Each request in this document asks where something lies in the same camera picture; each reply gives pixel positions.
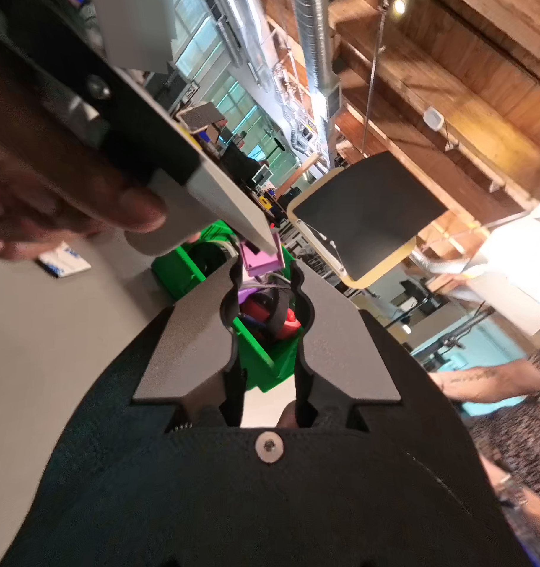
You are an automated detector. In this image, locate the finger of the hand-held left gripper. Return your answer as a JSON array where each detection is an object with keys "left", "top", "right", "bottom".
[
  {"left": 146, "top": 156, "right": 281, "bottom": 256},
  {"left": 122, "top": 208, "right": 206, "bottom": 259}
]

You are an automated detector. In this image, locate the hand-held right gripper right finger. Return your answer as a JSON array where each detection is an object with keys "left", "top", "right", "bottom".
[{"left": 291, "top": 260, "right": 403, "bottom": 419}]

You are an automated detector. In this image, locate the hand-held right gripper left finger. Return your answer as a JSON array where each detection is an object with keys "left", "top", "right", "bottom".
[{"left": 132, "top": 258, "right": 246, "bottom": 424}]

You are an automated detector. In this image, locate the purple transparent cube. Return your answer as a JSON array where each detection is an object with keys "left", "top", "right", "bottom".
[{"left": 237, "top": 228, "right": 286, "bottom": 278}]

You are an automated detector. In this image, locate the green plastic bin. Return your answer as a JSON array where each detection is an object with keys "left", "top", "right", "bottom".
[{"left": 151, "top": 219, "right": 303, "bottom": 393}]

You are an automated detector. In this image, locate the person's left hand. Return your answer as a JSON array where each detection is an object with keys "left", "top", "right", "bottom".
[{"left": 0, "top": 36, "right": 170, "bottom": 264}]

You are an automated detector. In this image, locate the white cylinder with black cap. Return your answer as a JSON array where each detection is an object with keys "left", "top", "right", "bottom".
[{"left": 183, "top": 238, "right": 235, "bottom": 277}]

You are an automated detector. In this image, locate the red round tool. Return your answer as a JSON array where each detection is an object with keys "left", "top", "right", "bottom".
[{"left": 242, "top": 297, "right": 303, "bottom": 342}]

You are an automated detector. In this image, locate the white card with blue print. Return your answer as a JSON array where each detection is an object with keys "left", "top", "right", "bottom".
[{"left": 37, "top": 241, "right": 92, "bottom": 278}]

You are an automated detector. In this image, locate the black panel with pale rim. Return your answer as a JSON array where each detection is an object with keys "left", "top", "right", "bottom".
[{"left": 286, "top": 151, "right": 449, "bottom": 290}]

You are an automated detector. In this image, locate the white light panel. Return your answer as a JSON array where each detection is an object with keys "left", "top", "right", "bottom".
[{"left": 479, "top": 197, "right": 540, "bottom": 337}]

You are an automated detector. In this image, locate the large silver air duct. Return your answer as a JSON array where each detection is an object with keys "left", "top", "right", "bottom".
[{"left": 292, "top": 0, "right": 343, "bottom": 147}]

